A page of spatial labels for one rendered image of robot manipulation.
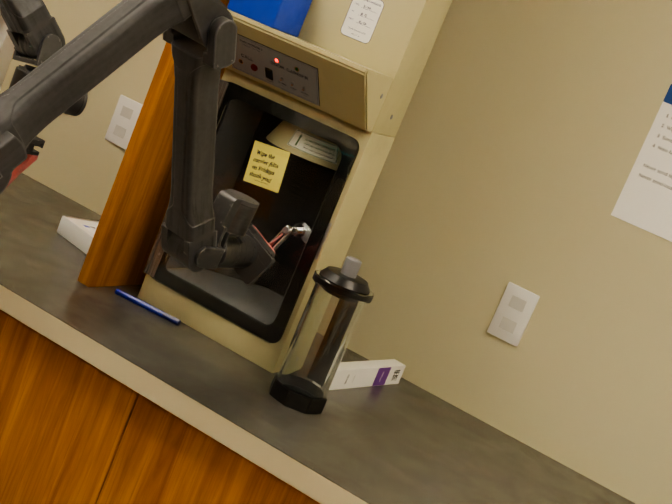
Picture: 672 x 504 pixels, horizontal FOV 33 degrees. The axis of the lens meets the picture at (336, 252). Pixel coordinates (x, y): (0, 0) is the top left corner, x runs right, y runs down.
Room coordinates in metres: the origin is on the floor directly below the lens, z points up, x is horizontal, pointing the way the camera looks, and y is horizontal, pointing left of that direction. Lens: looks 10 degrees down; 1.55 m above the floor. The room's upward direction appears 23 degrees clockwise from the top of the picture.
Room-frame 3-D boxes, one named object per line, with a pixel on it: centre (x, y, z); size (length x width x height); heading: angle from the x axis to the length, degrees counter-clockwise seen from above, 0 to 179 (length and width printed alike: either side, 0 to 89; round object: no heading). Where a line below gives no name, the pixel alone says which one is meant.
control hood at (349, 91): (2.00, 0.19, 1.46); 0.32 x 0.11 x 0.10; 68
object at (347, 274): (1.89, -0.03, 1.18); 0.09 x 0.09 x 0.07
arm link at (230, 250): (1.81, 0.18, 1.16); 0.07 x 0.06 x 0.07; 158
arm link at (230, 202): (1.78, 0.19, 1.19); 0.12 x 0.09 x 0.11; 148
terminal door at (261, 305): (2.04, 0.17, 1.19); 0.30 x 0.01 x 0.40; 67
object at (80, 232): (2.33, 0.46, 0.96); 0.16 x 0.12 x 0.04; 51
